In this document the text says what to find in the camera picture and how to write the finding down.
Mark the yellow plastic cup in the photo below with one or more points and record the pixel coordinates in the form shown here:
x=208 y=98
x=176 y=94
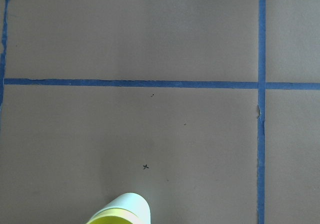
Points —
x=115 y=216

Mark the light green plastic cup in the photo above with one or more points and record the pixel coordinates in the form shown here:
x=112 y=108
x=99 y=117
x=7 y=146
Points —
x=131 y=202

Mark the brown paper table cover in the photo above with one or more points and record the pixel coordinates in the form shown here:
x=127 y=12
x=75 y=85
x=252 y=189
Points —
x=261 y=86

